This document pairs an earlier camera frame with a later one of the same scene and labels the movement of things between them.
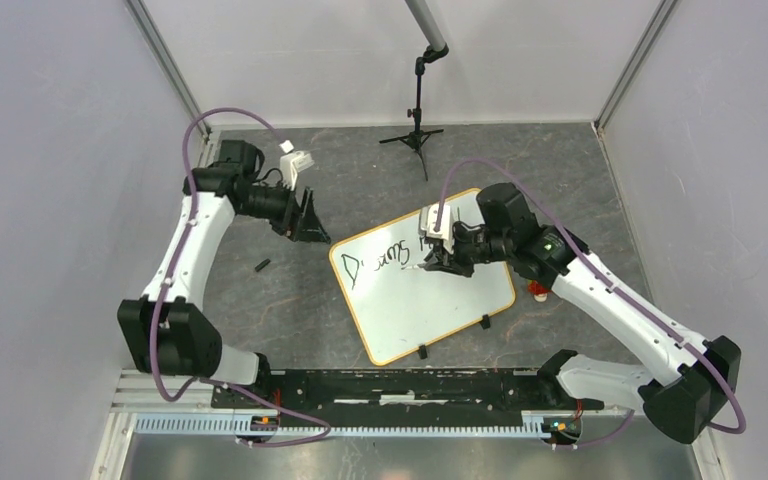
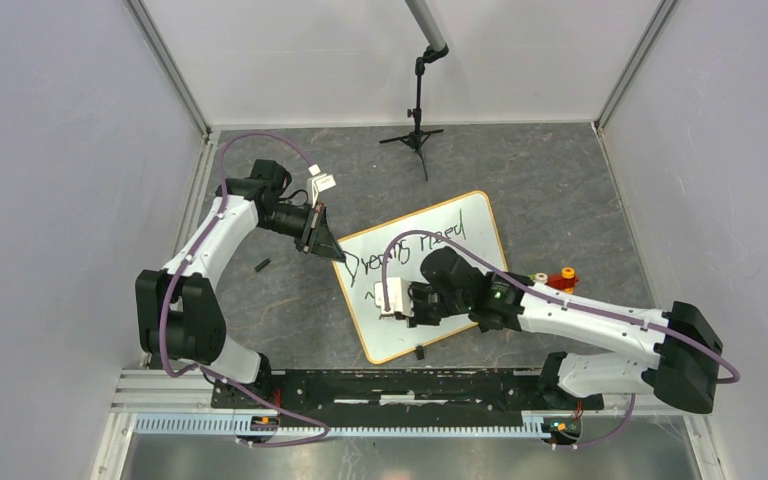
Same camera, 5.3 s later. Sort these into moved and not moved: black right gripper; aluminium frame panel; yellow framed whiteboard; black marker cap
Moved: black right gripper
Not moved: black marker cap; aluminium frame panel; yellow framed whiteboard
